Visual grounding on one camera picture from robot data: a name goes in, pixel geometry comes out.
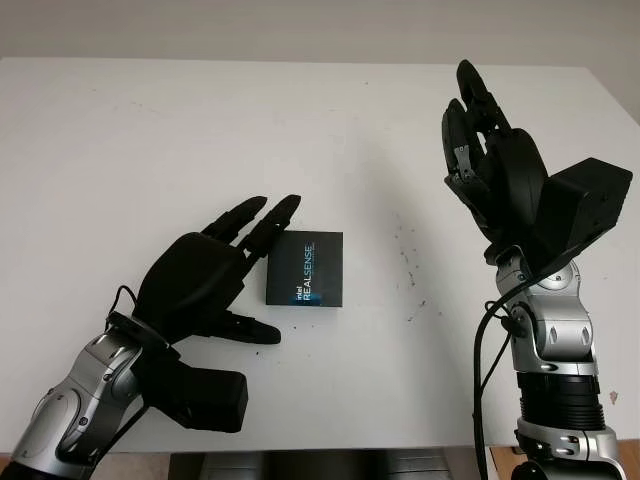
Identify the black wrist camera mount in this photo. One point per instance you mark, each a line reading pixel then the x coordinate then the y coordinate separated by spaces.
pixel 205 400
pixel 585 205

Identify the dark grey robot torso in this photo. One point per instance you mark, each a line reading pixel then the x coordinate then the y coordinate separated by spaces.
pixel 325 465

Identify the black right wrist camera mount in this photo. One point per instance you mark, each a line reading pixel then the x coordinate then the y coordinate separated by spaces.
pixel 585 205

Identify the black RealSense box lid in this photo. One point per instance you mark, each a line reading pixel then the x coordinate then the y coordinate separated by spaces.
pixel 325 265

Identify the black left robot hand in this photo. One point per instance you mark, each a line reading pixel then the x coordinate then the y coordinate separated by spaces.
pixel 190 280

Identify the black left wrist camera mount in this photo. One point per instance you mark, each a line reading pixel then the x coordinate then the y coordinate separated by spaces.
pixel 205 400

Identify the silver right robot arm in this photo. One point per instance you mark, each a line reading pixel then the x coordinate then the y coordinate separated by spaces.
pixel 560 340

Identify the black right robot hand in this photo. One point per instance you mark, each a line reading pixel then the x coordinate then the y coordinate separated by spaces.
pixel 515 175

